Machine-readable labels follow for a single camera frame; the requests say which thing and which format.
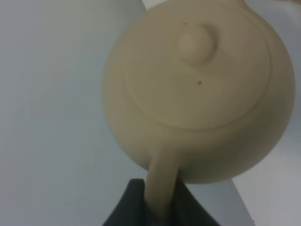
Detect beige teapot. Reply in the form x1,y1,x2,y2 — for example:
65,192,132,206
102,0,295,225

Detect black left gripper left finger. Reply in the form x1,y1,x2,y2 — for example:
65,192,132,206
103,179,149,226

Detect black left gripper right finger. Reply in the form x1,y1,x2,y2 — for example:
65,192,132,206
171,180,220,226

